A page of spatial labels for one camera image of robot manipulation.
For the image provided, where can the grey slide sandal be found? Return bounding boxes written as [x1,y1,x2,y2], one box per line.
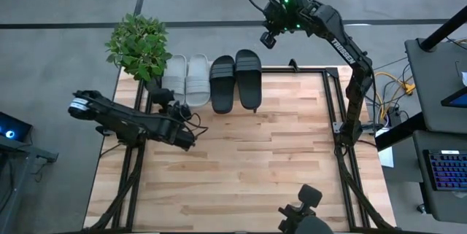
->
[185,52,212,109]
[161,54,188,106]

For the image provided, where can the black slide sandal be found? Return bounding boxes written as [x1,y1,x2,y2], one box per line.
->
[233,48,263,112]
[209,55,236,115]

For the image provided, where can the green plant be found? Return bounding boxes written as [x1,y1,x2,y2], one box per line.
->
[104,12,174,93]

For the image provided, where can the wooden shelf black metal legs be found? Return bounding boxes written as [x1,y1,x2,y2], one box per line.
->
[158,55,264,114]

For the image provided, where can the black metal stand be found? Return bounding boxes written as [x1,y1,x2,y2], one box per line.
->
[0,135,59,234]

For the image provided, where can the black computer blue light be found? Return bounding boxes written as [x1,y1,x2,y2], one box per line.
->
[0,112,34,144]

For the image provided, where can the black pole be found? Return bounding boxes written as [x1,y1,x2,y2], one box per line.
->
[418,5,467,52]

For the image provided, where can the black slanted beam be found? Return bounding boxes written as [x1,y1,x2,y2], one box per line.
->
[374,112,426,152]

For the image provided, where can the grey desk top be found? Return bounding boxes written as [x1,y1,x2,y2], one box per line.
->
[412,130,467,225]
[404,37,467,135]

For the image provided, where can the white paper sheet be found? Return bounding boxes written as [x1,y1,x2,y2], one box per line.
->
[377,127,395,168]

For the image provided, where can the black monitor blue screen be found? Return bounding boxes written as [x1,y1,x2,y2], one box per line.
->
[440,87,467,109]

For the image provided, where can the black backlit keyboard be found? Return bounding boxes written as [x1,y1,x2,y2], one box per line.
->
[422,149,467,192]

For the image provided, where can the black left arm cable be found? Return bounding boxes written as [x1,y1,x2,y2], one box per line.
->
[178,112,209,141]

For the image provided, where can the yellow cable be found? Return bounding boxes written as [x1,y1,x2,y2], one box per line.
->
[371,71,417,122]

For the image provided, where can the black aluminium rig frame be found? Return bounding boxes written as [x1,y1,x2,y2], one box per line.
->
[82,64,398,234]

